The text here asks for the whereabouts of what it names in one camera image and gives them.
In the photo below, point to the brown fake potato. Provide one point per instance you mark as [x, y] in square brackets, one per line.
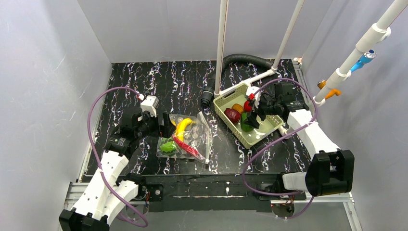
[239, 108]

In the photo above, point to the yellow fake banana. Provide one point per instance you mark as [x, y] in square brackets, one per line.
[180, 128]

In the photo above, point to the white pvc pipe right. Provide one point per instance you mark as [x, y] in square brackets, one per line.
[376, 33]

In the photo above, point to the clear zip top bag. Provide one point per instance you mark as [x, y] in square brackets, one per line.
[197, 135]

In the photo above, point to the dark red fake fruit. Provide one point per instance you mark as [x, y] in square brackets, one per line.
[233, 115]

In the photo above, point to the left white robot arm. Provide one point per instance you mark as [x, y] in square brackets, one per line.
[104, 197]

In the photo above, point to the red fake chili pepper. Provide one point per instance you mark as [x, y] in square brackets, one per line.
[189, 149]

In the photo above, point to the red fake apple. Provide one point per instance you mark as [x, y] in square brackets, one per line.
[247, 106]

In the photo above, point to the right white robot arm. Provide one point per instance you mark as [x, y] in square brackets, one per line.
[331, 169]

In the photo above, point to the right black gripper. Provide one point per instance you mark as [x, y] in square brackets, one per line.
[259, 108]

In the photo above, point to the light green plastic basket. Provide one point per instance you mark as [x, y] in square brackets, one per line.
[246, 134]

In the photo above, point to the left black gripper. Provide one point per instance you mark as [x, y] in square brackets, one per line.
[164, 124]

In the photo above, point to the white pvc pipe frame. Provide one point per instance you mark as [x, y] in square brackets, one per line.
[257, 26]

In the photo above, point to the green fake pepper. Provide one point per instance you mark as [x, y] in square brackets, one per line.
[245, 127]

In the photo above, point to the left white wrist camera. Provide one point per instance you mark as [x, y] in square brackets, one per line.
[149, 104]

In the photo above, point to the aluminium frame rail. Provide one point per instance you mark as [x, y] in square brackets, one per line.
[220, 196]

